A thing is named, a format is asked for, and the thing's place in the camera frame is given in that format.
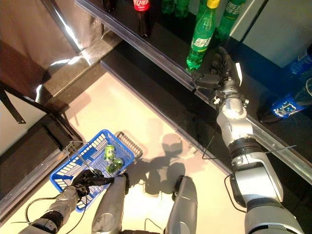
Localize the black shelf board clear rail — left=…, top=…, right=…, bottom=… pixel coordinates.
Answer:
left=74, top=0, right=234, bottom=92
left=195, top=36, right=312, bottom=186

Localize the Coca-Cola bottle red cap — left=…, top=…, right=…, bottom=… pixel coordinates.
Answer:
left=133, top=0, right=152, bottom=39
left=102, top=0, right=117, bottom=13

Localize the black framed display stand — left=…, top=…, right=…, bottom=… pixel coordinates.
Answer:
left=0, top=81, right=85, bottom=217

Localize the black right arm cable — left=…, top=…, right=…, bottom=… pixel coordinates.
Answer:
left=201, top=125, right=247, bottom=213

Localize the blue plastic shopping basket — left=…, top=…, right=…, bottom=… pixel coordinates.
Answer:
left=50, top=129, right=137, bottom=213

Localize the silver left robot leg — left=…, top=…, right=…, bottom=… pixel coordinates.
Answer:
left=91, top=173, right=130, bottom=234

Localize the silver robot leg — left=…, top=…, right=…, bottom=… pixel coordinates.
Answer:
left=164, top=175, right=198, bottom=234
left=91, top=173, right=130, bottom=234

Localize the dark stone floor plinth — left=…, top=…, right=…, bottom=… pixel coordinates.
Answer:
left=36, top=30, right=122, bottom=108

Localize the dark metal wall post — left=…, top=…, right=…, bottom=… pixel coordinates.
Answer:
left=40, top=0, right=83, bottom=53

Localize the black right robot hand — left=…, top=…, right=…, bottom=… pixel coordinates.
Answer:
left=191, top=46, right=242, bottom=98

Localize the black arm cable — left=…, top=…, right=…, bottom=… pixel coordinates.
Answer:
left=11, top=195, right=91, bottom=234
left=201, top=125, right=247, bottom=213

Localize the green Sprite bottle yellow cap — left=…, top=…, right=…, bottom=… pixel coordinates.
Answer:
left=162, top=0, right=176, bottom=14
left=185, top=0, right=221, bottom=71
left=175, top=0, right=191, bottom=18
left=214, top=0, right=247, bottom=44
left=196, top=0, right=208, bottom=15

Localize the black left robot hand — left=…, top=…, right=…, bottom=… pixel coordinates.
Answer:
left=72, top=169, right=115, bottom=195

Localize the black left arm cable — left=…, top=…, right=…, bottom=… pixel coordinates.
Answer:
left=11, top=195, right=91, bottom=234

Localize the silver right robot leg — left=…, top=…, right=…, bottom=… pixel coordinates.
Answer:
left=164, top=175, right=198, bottom=234

